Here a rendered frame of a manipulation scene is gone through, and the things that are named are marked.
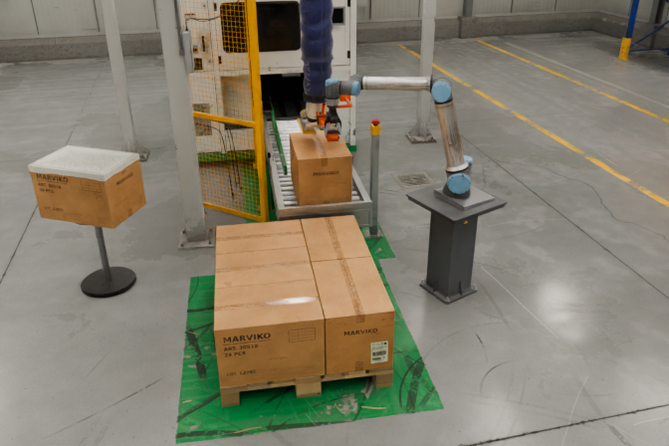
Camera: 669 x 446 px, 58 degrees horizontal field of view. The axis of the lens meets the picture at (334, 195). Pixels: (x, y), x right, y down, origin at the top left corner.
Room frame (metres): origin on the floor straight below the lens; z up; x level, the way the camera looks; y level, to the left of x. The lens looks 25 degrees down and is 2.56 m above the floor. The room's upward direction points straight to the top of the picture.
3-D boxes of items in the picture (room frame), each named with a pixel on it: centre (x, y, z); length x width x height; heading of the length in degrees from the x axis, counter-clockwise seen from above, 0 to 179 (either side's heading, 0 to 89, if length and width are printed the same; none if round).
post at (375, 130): (4.61, -0.34, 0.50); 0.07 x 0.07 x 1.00; 9
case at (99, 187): (3.87, 1.73, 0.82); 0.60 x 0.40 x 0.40; 73
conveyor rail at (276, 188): (5.07, 0.57, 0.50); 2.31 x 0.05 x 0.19; 9
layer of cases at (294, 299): (3.26, 0.25, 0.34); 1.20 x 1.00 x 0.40; 9
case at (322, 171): (4.33, 0.12, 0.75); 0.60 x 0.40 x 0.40; 10
